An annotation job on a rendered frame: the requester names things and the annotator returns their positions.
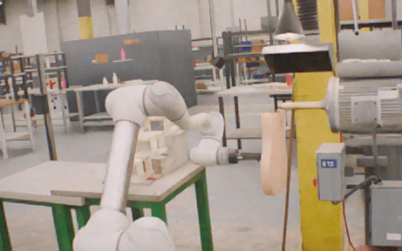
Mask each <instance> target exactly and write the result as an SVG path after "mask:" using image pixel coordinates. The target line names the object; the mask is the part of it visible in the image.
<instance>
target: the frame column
mask: <svg viewBox="0 0 402 251"><path fill-rule="evenodd" d="M376 147H377V156H387V166H379V167H378V168H379V173H380V177H381V178H382V180H387V181H402V146H376ZM361 148H362V150H363V153H364V155H365V156H373V146H361ZM369 176H375V177H377V175H376V172H375V166H365V176H364V177H365V179H366V178H368V177H369ZM371 181H372V180H369V181H368V182H366V183H365V245H366V246H370V245H369V243H370V239H369V232H370V227H369V212H370V203H369V186H371Z"/></svg>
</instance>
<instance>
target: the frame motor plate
mask: <svg viewBox="0 0 402 251"><path fill-rule="evenodd" d="M344 143H345V145H346V146H373V137H354V136H350V137H345V140H344ZM376 146H402V132H401V137H376Z"/></svg>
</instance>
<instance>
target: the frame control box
mask: <svg viewBox="0 0 402 251"><path fill-rule="evenodd" d="M316 156H317V158H316V167H317V191H318V198H319V200H331V202H332V203H331V204H333V205H336V204H338V203H340V202H342V201H343V200H345V199H346V198H348V197H349V196H350V195H352V194H353V193H355V192H356V191H357V190H358V189H359V188H360V187H361V186H362V185H363V184H365V183H366V182H368V181H369V180H374V181H373V183H374V185H378V181H377V177H375V176H369V177H368V178H366V179H364V180H362V181H361V182H360V183H359V184H358V186H357V187H355V188H354V189H352V190H351V191H350V192H348V193H347V194H345V192H346V188H347V186H346V177H344V166H345V163H346V162H345V144H344V143H323V144H322V145H321V146H320V148H319V149H318V151H317V153H316Z"/></svg>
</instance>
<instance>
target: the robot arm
mask: <svg viewBox="0 0 402 251"><path fill-rule="evenodd" d="M106 109H107V111H108V113H109V114H110V115H111V116H112V117H113V121H114V124H115V130H114V135H113V140H112V147H111V151H110V156H109V160H108V165H107V169H106V178H105V182H104V186H103V191H102V195H101V199H102V200H101V203H100V208H99V211H97V212H96V213H93V214H92V215H91V217H90V219H89V222H88V223H87V225H86V226H85V227H82V228H81V229H80V230H79V231H78V232H77V235H76V238H75V239H74V242H73V251H176V250H175V245H174V241H173V238H172V235H171V233H170V231H169V229H168V227H167V225H166V223H165V222H164V221H162V220H161V219H159V218H156V217H145V218H142V219H139V220H137V221H135V222H134V223H132V225H131V226H130V221H129V219H128V218H127V216H126V214H125V210H126V201H127V195H128V191H129V187H130V181H131V177H132V171H133V162H134V157H135V153H136V147H137V143H138V137H139V133H140V128H141V127H142V126H143V125H144V124H145V122H146V120H147V119H148V117H166V118H167V119H168V120H169V121H171V122H172V123H174V124H175V125H176V126H178V127H179V128H181V129H183V130H187V132H189V130H193V129H195V128H196V127H197V126H199V127H200V135H201V141H200V143H199V145H198V146H194V147H193V148H191V149H190V154H189V157H190V160H191V161H192V162H193V163H194V164H196V165H199V166H216V165H230V164H237V163H238V161H239V160H257V162H259V160H261V156H262V154H261V153H240V154H239V151H238V149H237V148H230V147H222V146H220V142H221V139H222V136H223V130H224V119H223V116H222V115H221V114H220V113H218V112H210V113H209V114H206V113H200V114H197V115H194V116H192V117H189V115H188V112H187V106H186V104H185V102H184V99H183V97H182V96H181V95H180V94H179V92H178V91H177V90H176V89H175V88H174V87H173V86H171V85H169V84H167V83H165V82H156V83H154V84H153V85H129V86H124V87H120V88H118V89H116V90H114V91H112V92H111V93H110V94H109V96H108V97H107V99H106Z"/></svg>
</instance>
